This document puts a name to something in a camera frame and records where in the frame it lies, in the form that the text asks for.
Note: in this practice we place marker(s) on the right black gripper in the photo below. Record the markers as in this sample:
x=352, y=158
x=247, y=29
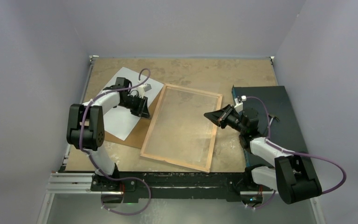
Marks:
x=219, y=117

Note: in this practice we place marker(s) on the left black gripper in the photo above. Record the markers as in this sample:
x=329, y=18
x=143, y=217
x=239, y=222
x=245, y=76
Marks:
x=143, y=111

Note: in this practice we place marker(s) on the printed photo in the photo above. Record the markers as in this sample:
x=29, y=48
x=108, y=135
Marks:
x=133, y=77

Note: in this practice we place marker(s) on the wooden picture frame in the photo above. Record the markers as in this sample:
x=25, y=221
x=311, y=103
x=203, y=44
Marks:
x=146, y=139

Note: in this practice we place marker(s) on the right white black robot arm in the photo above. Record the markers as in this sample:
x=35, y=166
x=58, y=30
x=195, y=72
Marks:
x=290, y=173

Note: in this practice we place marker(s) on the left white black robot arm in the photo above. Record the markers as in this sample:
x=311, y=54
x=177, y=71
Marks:
x=85, y=129

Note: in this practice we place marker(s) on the brown backing board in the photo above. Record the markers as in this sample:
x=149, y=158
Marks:
x=135, y=136

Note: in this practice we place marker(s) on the small hammer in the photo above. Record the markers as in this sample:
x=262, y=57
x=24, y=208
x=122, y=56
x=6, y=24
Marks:
x=272, y=117

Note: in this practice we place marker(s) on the dark blue book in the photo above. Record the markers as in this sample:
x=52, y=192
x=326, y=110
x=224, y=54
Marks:
x=285, y=132

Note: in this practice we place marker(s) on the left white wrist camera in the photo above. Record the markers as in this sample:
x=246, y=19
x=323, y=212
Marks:
x=143, y=89

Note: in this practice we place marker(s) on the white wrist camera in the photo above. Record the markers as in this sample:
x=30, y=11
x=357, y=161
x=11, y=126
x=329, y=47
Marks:
x=143, y=89
x=238, y=103

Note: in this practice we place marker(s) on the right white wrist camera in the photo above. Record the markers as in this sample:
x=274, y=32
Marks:
x=238, y=103

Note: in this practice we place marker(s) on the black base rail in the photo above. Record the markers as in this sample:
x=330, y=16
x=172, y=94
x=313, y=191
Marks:
x=232, y=187

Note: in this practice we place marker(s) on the aluminium frame rails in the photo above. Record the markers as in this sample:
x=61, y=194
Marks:
x=70, y=200

